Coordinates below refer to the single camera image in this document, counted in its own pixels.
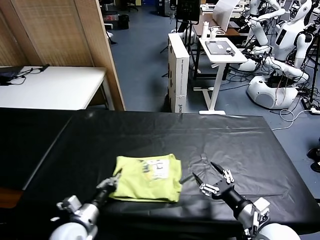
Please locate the large black table cover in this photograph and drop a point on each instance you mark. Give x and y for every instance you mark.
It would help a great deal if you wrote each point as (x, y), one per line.
(175, 135)

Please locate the small black device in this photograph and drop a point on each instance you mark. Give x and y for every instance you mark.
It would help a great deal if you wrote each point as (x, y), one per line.
(230, 51)

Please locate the black monitor on stand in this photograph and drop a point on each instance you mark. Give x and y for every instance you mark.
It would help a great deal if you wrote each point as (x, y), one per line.
(188, 10)

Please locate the large white humanoid robot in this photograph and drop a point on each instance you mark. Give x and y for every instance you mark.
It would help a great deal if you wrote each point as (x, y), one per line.
(287, 42)

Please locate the black power strip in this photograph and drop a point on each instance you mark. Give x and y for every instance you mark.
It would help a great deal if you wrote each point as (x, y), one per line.
(308, 103)

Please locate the yellow-green t-shirt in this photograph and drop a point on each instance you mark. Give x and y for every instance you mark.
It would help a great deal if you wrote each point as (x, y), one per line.
(150, 185)

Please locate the black tripod stand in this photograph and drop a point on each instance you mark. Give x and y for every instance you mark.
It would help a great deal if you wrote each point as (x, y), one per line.
(314, 82)

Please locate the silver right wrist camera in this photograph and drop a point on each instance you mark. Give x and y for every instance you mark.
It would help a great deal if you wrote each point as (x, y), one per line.
(261, 208)

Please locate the white bottle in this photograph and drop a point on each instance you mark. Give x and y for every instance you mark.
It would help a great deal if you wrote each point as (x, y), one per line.
(205, 30)

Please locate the grey laptop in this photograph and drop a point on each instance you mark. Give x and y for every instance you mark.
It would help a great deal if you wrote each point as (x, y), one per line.
(218, 47)

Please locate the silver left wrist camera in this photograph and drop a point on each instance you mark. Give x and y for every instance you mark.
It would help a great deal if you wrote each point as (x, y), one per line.
(71, 203)

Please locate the brown desk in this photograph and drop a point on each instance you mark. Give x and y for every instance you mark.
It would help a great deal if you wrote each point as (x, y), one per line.
(233, 32)

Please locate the wooden folding screen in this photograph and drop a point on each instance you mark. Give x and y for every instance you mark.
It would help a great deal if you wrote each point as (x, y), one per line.
(62, 32)

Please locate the black pouch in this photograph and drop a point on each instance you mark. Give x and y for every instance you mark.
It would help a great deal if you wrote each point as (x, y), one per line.
(7, 76)

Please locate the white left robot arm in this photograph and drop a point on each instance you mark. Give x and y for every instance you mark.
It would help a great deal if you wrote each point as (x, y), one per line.
(75, 227)

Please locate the tall white cardboard box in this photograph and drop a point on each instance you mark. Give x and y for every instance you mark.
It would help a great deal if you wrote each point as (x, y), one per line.
(178, 65)

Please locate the black white sneaker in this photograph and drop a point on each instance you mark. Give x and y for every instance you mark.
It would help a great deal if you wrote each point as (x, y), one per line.
(316, 166)
(314, 152)

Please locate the small black table cover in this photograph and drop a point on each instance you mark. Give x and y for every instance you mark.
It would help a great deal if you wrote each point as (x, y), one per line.
(25, 140)

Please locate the white curved panel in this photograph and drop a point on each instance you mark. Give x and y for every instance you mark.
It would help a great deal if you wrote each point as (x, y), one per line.
(223, 15)

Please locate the white standing desk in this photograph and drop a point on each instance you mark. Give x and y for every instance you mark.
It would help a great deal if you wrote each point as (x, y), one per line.
(216, 57)

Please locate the white cup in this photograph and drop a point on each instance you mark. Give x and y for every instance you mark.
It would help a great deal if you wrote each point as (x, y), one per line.
(212, 35)

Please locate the white table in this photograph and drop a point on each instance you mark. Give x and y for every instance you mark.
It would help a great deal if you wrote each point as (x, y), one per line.
(55, 87)

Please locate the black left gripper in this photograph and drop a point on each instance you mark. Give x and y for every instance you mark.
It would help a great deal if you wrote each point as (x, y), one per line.
(101, 197)

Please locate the small white humanoid robot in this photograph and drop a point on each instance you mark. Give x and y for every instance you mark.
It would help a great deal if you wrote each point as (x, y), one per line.
(260, 33)

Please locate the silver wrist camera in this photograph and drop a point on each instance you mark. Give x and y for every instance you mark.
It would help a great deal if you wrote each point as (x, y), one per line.
(261, 208)
(71, 203)

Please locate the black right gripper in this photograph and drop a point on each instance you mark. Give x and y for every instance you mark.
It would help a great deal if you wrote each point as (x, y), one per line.
(230, 196)

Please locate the black bin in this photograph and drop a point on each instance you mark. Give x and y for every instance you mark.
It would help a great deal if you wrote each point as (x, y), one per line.
(124, 22)

